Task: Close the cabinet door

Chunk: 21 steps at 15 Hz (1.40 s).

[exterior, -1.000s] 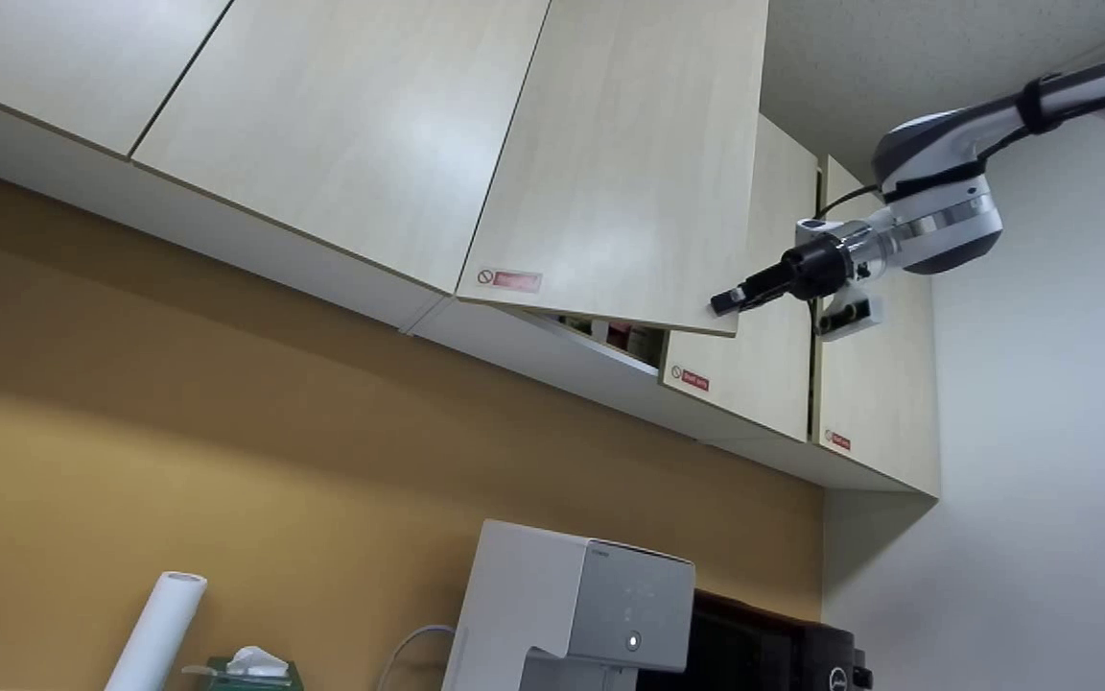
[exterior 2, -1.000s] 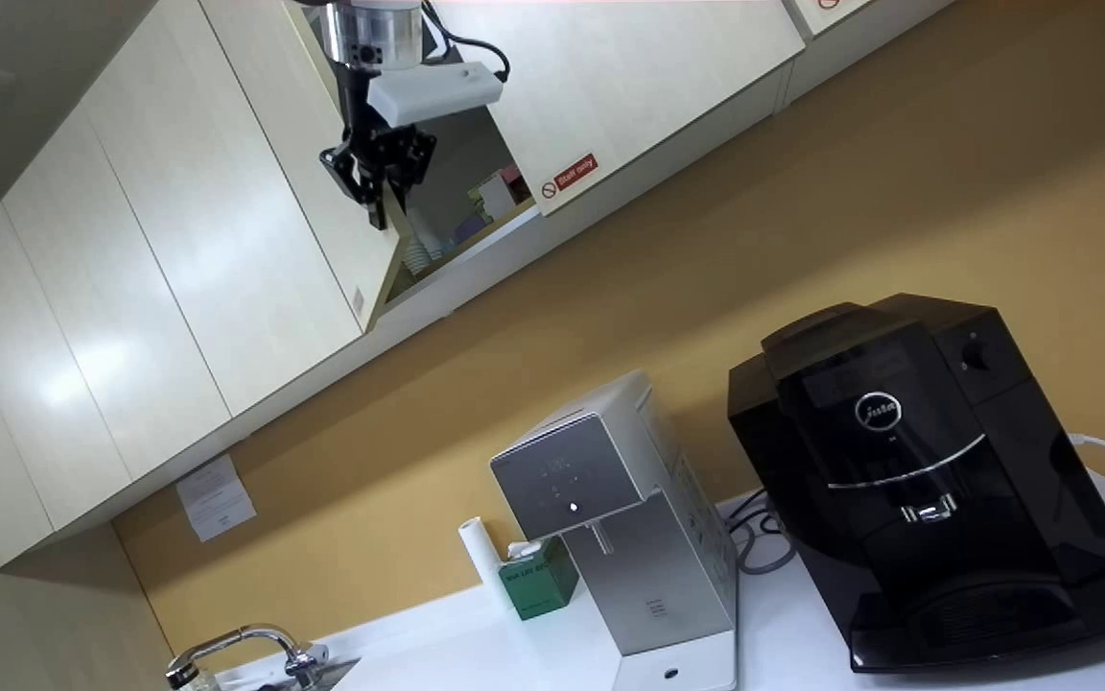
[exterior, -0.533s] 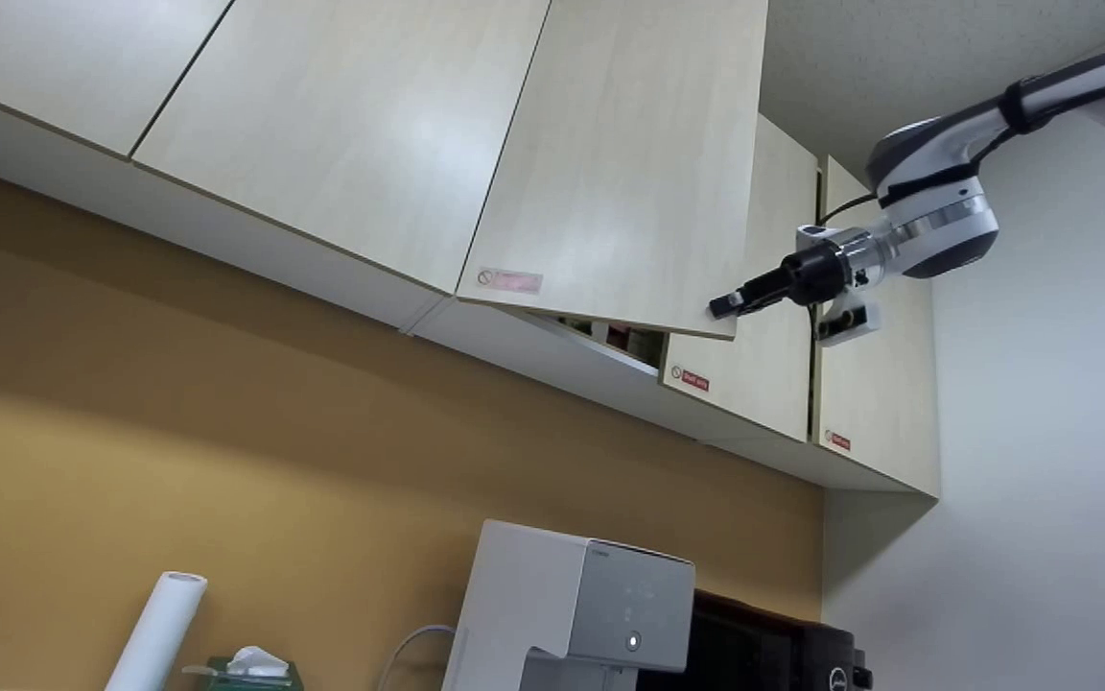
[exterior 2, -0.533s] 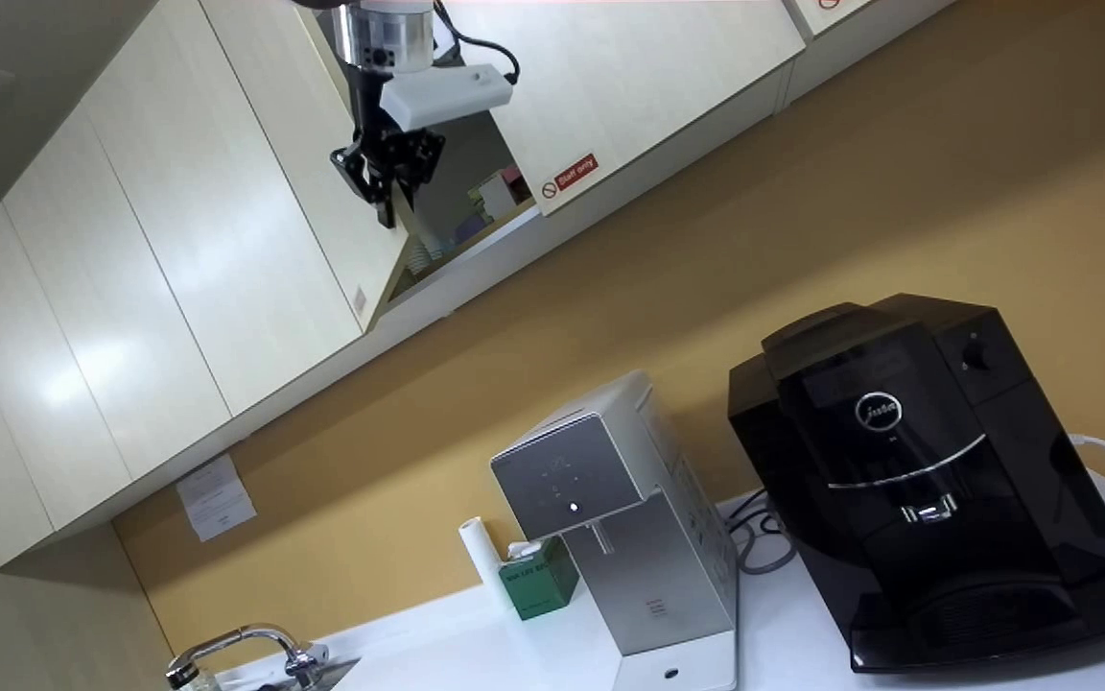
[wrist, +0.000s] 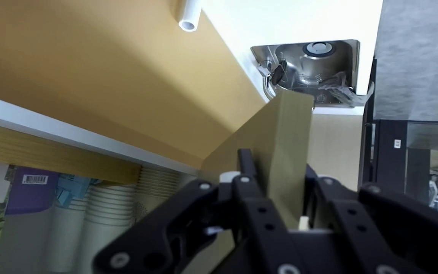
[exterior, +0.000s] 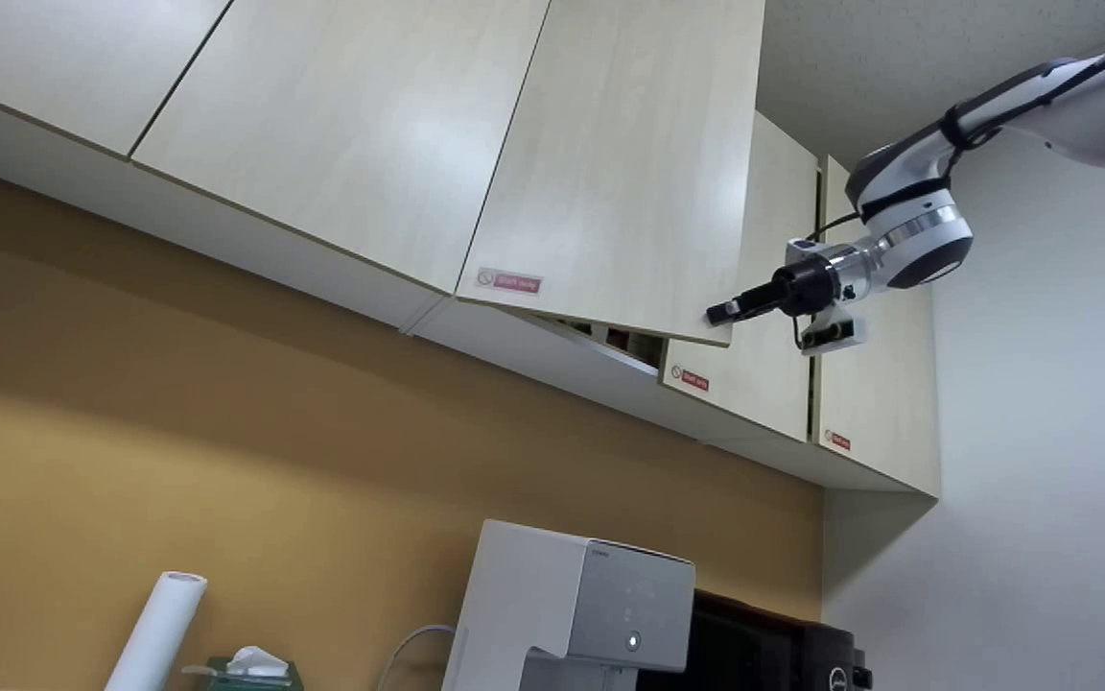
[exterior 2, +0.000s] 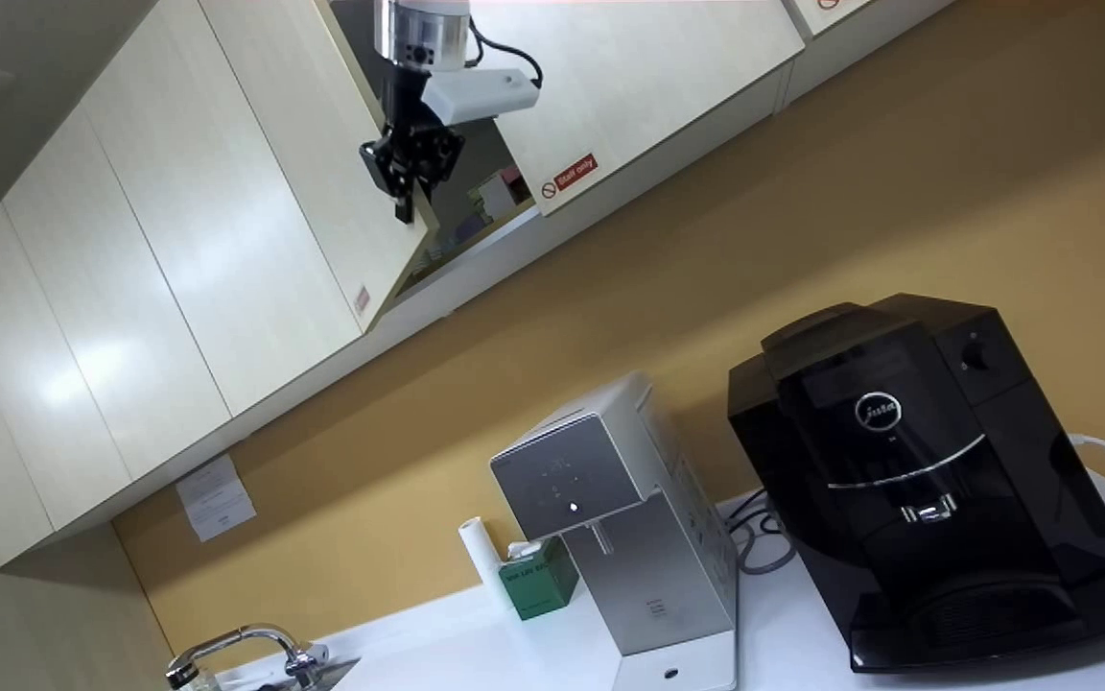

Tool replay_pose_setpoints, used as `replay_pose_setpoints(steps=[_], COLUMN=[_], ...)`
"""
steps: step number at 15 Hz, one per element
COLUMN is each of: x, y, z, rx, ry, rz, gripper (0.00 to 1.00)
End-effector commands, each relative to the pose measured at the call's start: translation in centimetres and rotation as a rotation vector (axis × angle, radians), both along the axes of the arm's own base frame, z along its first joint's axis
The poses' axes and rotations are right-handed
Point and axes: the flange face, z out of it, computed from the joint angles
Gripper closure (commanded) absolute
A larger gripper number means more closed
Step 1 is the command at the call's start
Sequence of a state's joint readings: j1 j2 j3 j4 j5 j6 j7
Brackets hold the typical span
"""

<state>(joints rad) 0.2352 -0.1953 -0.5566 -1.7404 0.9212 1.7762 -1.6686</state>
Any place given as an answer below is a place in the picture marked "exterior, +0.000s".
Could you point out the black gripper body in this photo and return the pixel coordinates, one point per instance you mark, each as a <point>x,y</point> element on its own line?
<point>813,285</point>

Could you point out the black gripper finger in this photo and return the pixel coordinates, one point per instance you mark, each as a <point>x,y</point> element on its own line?
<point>765,293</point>
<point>743,313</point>

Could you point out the beige cabinet door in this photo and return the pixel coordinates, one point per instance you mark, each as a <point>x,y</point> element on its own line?
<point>767,376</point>
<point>878,386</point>
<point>629,156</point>
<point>345,115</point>
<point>55,59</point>

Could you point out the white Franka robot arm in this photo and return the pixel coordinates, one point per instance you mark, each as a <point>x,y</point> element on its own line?
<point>1064,98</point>

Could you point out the red white door label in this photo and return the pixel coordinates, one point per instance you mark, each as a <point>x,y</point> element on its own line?
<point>839,437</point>
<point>509,283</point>
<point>692,376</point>

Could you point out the white silver water dispenser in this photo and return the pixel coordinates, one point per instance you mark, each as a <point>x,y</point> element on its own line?
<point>566,601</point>

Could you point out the black coffee machine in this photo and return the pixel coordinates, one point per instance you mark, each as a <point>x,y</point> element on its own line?
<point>767,654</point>

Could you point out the white paper roll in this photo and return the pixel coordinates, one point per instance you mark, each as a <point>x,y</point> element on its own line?
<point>158,633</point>

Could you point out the beige wall cabinet carcass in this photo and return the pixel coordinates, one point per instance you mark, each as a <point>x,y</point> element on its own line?
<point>325,271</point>

